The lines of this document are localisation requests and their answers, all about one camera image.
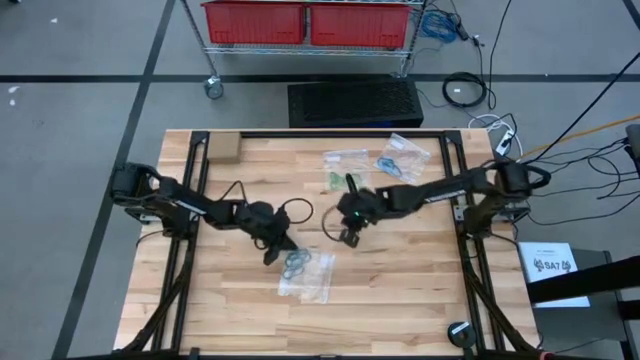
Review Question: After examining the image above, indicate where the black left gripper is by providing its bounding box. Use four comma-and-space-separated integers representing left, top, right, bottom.
252, 202, 300, 266

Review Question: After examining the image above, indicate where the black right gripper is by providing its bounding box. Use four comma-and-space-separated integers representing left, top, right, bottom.
337, 174, 389, 248

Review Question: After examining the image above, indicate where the clear zipper bag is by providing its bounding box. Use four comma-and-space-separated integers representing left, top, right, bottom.
374, 132, 432, 185
322, 148, 374, 194
277, 248, 337, 305

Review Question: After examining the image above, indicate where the black perforated computer case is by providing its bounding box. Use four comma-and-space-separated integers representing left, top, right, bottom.
286, 78, 425, 129

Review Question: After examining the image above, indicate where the small cardboard box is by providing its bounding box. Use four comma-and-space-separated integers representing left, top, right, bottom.
207, 131, 242, 164

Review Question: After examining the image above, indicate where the white power strip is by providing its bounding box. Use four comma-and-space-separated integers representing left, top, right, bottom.
494, 128, 516, 156

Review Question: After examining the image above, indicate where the dark green tape roll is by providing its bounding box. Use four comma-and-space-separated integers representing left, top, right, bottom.
446, 320, 478, 350

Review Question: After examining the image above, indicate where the red plastic bin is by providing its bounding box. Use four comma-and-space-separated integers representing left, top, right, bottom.
201, 0, 307, 45
308, 2, 412, 50

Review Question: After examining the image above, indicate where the white printed paper sheet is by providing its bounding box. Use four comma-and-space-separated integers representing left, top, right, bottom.
518, 241, 592, 309

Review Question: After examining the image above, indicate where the grey side table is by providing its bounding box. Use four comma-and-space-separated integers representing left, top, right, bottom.
529, 247, 631, 360

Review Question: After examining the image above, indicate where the black bar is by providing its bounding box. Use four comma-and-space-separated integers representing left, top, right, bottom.
526, 253, 640, 321

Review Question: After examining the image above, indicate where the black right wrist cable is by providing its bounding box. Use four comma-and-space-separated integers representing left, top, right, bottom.
321, 203, 351, 245

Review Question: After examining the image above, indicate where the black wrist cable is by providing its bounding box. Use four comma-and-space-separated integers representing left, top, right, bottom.
321, 203, 351, 245
218, 179, 316, 226

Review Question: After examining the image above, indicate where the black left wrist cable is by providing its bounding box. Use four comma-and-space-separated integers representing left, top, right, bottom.
218, 179, 316, 226

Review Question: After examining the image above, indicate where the black cable coil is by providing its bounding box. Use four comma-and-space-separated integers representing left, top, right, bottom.
441, 71, 489, 109

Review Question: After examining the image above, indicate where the white cable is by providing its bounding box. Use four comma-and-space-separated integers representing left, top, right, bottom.
467, 113, 525, 160

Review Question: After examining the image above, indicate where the chrome wire shelf rack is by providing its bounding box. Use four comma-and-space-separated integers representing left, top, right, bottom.
178, 0, 430, 100

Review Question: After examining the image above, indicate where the blue cable coil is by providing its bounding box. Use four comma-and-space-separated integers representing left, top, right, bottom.
420, 9, 460, 44

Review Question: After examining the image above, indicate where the thin black hanging cable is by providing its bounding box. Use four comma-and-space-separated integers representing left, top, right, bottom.
486, 0, 515, 111

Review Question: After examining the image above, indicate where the yellow cable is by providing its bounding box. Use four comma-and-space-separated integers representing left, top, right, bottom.
501, 114, 640, 168

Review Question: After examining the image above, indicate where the black floor cable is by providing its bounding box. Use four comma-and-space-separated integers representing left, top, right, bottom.
527, 192, 640, 227

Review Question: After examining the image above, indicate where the thick black cable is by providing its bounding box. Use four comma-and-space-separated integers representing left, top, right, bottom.
522, 63, 640, 167

